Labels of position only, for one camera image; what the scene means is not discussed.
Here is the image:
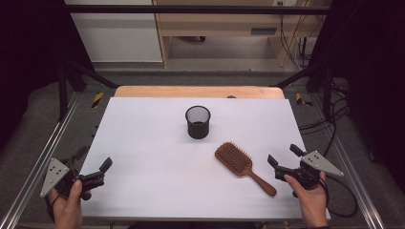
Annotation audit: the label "light wooden desk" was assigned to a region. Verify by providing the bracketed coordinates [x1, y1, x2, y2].
[152, 0, 332, 69]

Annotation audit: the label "black frame brace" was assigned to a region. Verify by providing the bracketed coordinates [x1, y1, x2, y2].
[269, 61, 336, 119]
[57, 59, 119, 122]

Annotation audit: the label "yellow black tape strip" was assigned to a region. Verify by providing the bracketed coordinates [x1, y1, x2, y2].
[295, 93, 313, 108]
[91, 92, 105, 109]

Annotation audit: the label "white cabinet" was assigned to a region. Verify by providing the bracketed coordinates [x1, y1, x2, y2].
[64, 0, 163, 63]

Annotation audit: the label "hanging desk cables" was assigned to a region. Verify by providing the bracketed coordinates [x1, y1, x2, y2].
[277, 1, 327, 71]

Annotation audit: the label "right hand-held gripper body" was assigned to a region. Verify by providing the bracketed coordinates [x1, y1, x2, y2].
[274, 150, 345, 191]

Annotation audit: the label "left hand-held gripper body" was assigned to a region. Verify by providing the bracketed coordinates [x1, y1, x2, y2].
[40, 156, 106, 201]

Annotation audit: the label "person's left hand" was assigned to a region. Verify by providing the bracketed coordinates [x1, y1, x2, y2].
[50, 179, 84, 229]

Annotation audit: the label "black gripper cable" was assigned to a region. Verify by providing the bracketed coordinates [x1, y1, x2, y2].
[44, 193, 62, 221]
[318, 174, 359, 219]

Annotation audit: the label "brown wooden hairbrush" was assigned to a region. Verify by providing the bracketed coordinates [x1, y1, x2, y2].
[214, 141, 278, 198]

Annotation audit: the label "aluminium frame rail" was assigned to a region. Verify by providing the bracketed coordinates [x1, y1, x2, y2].
[0, 91, 81, 229]
[309, 94, 387, 229]

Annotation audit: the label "black floor cables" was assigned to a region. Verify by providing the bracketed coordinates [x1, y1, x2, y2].
[298, 80, 352, 157]

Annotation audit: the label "person's right hand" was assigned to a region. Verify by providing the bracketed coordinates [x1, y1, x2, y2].
[284, 171, 330, 229]

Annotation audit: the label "black mesh pen cup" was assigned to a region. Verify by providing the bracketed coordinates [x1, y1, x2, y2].
[184, 105, 212, 140]

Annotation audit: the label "wooden table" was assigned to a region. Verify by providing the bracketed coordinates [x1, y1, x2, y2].
[114, 85, 286, 99]

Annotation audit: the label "black frame crossbar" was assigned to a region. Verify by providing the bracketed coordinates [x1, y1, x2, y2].
[64, 4, 332, 15]

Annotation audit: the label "black curtain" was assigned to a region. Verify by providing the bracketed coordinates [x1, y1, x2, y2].
[0, 0, 96, 151]
[309, 0, 405, 185]

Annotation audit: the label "white table sheet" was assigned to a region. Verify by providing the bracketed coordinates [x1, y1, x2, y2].
[78, 96, 331, 221]

